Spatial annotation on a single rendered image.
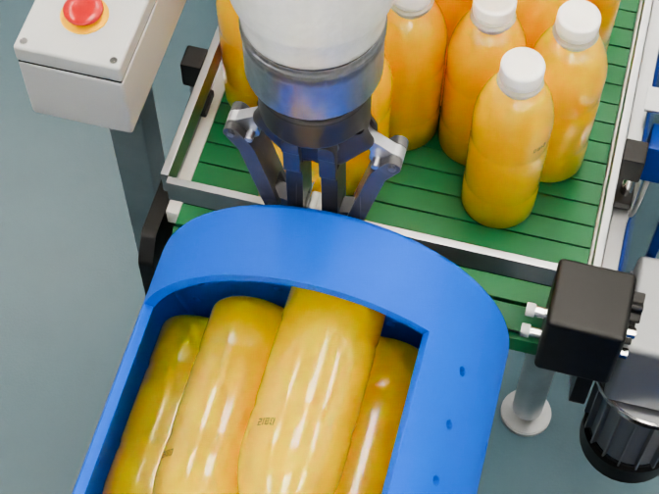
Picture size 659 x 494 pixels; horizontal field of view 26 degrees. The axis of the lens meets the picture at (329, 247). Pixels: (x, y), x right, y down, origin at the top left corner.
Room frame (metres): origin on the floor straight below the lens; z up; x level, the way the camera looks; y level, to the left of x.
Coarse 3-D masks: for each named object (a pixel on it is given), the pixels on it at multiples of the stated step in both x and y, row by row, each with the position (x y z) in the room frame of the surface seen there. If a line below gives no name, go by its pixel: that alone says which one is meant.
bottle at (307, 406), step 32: (288, 320) 0.47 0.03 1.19; (320, 320) 0.46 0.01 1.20; (352, 320) 0.47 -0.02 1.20; (384, 320) 0.48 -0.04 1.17; (288, 352) 0.44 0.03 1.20; (320, 352) 0.44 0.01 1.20; (352, 352) 0.44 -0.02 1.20; (288, 384) 0.42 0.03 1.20; (320, 384) 0.41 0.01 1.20; (352, 384) 0.42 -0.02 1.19; (256, 416) 0.40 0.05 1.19; (288, 416) 0.39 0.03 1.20; (320, 416) 0.39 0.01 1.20; (352, 416) 0.40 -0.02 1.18; (256, 448) 0.37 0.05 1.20; (288, 448) 0.37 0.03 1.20; (320, 448) 0.37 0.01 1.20; (256, 480) 0.35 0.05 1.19; (288, 480) 0.35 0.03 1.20; (320, 480) 0.35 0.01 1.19
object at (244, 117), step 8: (232, 112) 0.58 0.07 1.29; (240, 112) 0.58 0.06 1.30; (248, 112) 0.57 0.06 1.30; (232, 120) 0.57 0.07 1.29; (240, 120) 0.57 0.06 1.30; (248, 120) 0.57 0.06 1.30; (248, 128) 0.57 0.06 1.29; (256, 128) 0.57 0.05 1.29; (248, 136) 0.56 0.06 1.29; (256, 136) 0.57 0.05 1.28
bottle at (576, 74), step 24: (552, 48) 0.80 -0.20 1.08; (576, 48) 0.79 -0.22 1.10; (600, 48) 0.80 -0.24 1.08; (552, 72) 0.79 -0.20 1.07; (576, 72) 0.78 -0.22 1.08; (600, 72) 0.79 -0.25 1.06; (552, 96) 0.78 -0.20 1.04; (576, 96) 0.77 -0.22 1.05; (600, 96) 0.79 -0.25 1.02; (576, 120) 0.78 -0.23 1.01; (552, 144) 0.77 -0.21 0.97; (576, 144) 0.78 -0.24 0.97; (552, 168) 0.77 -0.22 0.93; (576, 168) 0.78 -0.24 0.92
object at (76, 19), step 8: (72, 0) 0.83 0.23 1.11; (80, 0) 0.83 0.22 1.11; (88, 0) 0.83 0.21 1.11; (96, 0) 0.83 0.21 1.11; (64, 8) 0.83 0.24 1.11; (72, 8) 0.82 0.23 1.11; (80, 8) 0.82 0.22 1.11; (88, 8) 0.82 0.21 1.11; (96, 8) 0.82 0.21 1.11; (64, 16) 0.82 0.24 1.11; (72, 16) 0.82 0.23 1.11; (80, 16) 0.82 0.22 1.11; (88, 16) 0.82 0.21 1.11; (96, 16) 0.82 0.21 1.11; (80, 24) 0.81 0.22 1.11; (88, 24) 0.81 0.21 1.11
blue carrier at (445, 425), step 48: (192, 240) 0.54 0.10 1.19; (240, 240) 0.52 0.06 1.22; (288, 240) 0.51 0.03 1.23; (336, 240) 0.51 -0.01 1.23; (384, 240) 0.52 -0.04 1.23; (192, 288) 0.56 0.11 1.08; (240, 288) 0.55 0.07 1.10; (288, 288) 0.54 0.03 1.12; (336, 288) 0.47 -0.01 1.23; (384, 288) 0.48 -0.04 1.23; (432, 288) 0.49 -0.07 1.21; (480, 288) 0.50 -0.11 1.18; (144, 336) 0.50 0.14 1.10; (384, 336) 0.52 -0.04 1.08; (432, 336) 0.45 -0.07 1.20; (480, 336) 0.47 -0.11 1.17; (432, 384) 0.42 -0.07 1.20; (480, 384) 0.44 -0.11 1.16; (96, 432) 0.40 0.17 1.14; (432, 432) 0.39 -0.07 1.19; (480, 432) 0.41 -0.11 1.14; (96, 480) 0.39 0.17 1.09; (384, 480) 0.35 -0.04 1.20; (432, 480) 0.35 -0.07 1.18
